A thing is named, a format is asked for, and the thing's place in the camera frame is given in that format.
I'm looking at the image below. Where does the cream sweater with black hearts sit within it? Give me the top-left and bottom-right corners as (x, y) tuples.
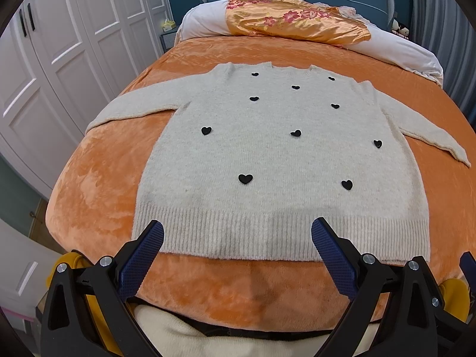
(91, 62), (468, 262)

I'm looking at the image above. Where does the orange plush bed blanket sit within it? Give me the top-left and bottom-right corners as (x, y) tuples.
(46, 36), (475, 331)

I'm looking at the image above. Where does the grey blue curtain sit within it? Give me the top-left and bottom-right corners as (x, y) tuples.
(411, 0), (476, 126)

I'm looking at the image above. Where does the white panelled wardrobe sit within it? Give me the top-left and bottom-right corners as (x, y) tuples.
(1, 0), (172, 197)

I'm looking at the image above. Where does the blue bedside table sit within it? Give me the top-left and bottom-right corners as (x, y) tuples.
(159, 27), (178, 52)

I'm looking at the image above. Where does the orange floral satin pillow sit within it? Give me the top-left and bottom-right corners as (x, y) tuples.
(225, 0), (371, 46)

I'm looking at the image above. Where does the yellow tissue pack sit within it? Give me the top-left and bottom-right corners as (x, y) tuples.
(161, 19), (177, 32)

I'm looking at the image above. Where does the white rolled duvet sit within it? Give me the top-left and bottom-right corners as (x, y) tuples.
(175, 0), (444, 86)

